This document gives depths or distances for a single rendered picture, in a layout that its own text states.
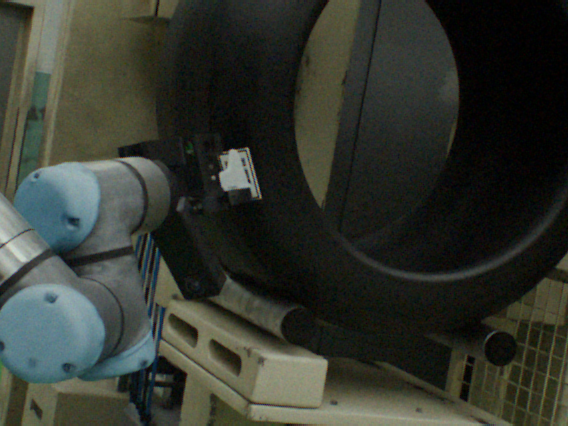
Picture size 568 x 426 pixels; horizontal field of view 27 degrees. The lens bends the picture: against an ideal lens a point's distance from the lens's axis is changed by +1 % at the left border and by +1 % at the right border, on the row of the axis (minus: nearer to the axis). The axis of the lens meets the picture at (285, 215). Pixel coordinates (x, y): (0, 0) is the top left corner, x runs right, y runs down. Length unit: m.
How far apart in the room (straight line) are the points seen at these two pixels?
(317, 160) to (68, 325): 0.92
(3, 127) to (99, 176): 0.93
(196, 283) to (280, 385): 0.22
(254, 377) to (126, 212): 0.37
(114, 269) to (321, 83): 0.78
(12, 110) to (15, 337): 1.09
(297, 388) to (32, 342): 0.54
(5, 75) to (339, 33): 0.55
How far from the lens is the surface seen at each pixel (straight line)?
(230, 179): 1.29
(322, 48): 1.78
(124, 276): 1.07
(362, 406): 1.50
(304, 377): 1.41
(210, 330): 1.54
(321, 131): 1.78
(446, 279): 1.47
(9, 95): 2.00
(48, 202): 1.05
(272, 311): 1.42
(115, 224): 1.07
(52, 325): 0.92
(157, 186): 1.14
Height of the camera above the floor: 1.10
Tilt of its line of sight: 3 degrees down
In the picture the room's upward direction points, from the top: 10 degrees clockwise
